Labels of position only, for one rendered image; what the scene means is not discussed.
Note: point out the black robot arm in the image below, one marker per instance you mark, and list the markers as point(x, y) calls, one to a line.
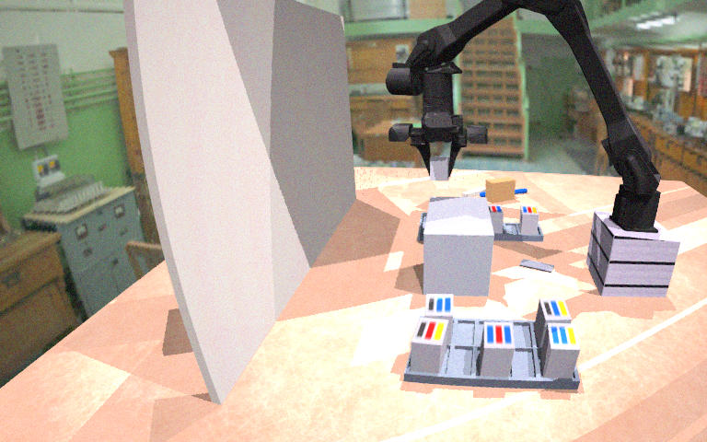
point(636, 203)

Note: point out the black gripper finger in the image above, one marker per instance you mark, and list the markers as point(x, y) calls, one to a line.
point(454, 152)
point(424, 149)

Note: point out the tan cardboard box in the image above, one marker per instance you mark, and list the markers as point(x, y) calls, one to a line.
point(499, 190)

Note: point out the blue cylinder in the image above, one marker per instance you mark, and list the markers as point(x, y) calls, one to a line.
point(516, 191)

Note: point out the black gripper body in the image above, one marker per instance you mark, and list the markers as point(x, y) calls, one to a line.
point(399, 132)

